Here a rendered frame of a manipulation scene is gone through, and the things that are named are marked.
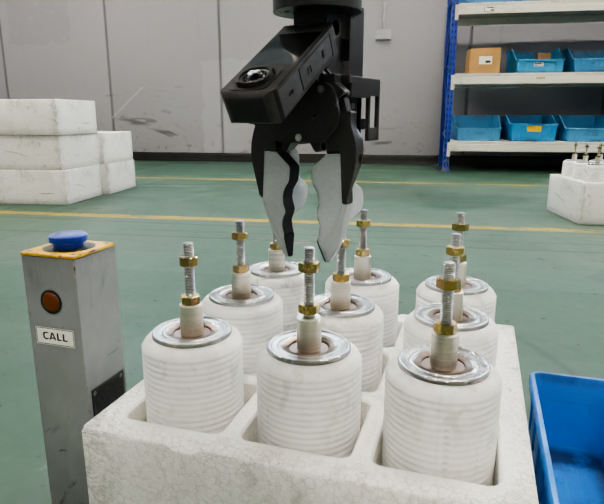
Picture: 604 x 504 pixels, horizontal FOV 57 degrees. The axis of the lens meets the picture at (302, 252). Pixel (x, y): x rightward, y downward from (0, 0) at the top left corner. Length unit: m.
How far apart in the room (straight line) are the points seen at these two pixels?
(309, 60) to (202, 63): 5.54
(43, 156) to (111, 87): 3.20
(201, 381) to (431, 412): 0.20
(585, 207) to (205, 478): 2.34
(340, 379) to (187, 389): 0.14
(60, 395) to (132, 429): 0.17
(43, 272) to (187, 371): 0.21
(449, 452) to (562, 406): 0.39
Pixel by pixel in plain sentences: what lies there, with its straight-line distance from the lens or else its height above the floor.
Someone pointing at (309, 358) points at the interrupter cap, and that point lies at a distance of 0.48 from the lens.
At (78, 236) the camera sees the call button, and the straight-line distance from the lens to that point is 0.65.
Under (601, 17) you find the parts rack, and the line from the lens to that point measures 5.72.
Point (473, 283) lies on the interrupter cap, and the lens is 0.72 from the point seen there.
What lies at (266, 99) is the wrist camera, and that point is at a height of 0.47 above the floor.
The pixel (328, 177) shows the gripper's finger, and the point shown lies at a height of 0.41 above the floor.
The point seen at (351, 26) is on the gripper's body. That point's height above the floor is 0.53.
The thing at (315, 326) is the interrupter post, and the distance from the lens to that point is 0.49.
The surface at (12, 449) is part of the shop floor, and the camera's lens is 0.92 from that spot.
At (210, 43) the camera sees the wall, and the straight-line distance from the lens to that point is 5.95.
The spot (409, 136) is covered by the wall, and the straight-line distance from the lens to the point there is 5.60.
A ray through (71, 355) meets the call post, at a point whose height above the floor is 0.20.
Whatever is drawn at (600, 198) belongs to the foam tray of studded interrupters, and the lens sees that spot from 2.70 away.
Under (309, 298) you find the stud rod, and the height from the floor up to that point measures 0.30.
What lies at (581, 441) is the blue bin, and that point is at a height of 0.03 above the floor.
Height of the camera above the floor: 0.45
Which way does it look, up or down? 14 degrees down
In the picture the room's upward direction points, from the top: straight up
